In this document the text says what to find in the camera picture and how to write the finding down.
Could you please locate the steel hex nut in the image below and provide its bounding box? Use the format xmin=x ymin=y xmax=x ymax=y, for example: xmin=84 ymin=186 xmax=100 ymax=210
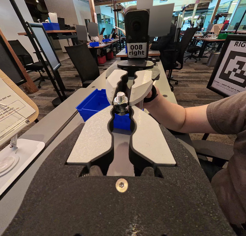
xmin=113 ymin=97 xmax=129 ymax=108

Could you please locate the black framed marker sign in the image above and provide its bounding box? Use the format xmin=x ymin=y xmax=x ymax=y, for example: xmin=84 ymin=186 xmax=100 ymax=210
xmin=207 ymin=34 xmax=246 ymax=97

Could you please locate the person's right hand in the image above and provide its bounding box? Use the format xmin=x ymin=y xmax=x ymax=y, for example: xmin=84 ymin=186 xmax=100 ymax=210
xmin=143 ymin=86 xmax=172 ymax=125

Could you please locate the blue plastic bin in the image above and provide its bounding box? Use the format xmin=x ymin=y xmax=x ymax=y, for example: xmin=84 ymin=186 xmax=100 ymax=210
xmin=75 ymin=89 xmax=143 ymax=130

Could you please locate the grey trash can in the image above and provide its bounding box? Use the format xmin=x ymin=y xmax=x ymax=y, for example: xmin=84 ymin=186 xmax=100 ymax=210
xmin=207 ymin=52 xmax=220 ymax=67

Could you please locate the thick steel bolt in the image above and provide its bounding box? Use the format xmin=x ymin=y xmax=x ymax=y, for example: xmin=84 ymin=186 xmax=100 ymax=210
xmin=115 ymin=91 xmax=130 ymax=116

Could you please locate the black framed floor sign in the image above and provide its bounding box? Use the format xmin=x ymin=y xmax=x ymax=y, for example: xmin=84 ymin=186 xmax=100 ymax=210
xmin=26 ymin=22 xmax=75 ymax=98

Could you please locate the smooth chair armrest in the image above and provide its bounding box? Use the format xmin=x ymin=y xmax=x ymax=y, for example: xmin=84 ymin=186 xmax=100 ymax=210
xmin=192 ymin=140 xmax=234 ymax=161

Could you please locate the wooden column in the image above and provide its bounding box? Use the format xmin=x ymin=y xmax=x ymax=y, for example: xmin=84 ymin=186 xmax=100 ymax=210
xmin=0 ymin=29 xmax=39 ymax=94
xmin=210 ymin=0 xmax=224 ymax=24
xmin=86 ymin=0 xmax=96 ymax=23

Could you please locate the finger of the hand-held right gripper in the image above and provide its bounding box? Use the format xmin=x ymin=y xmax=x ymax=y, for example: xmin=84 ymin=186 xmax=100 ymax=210
xmin=128 ymin=70 xmax=154 ymax=106
xmin=106 ymin=69 xmax=128 ymax=106

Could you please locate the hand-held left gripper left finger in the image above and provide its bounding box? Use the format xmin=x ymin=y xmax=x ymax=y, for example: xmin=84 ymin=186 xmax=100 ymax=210
xmin=66 ymin=105 xmax=116 ymax=176

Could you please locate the wooden display board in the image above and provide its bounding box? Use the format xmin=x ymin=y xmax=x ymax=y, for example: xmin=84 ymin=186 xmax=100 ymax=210
xmin=0 ymin=70 xmax=39 ymax=125

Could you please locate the black pole stand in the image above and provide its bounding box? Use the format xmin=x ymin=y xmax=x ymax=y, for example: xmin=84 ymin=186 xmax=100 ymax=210
xmin=5 ymin=0 xmax=68 ymax=107

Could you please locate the black monitor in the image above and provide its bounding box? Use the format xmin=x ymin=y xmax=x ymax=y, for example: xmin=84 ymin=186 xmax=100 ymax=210
xmin=0 ymin=35 xmax=27 ymax=86

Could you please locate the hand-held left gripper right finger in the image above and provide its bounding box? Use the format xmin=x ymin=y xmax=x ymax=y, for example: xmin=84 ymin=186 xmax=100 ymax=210
xmin=128 ymin=105 xmax=177 ymax=176

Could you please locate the white board stand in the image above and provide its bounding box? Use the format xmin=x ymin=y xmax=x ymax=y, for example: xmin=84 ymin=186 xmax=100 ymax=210
xmin=0 ymin=134 xmax=45 ymax=196

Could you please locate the wooden top desk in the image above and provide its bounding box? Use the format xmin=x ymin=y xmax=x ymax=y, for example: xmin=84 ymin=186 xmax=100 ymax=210
xmin=18 ymin=30 xmax=77 ymax=46

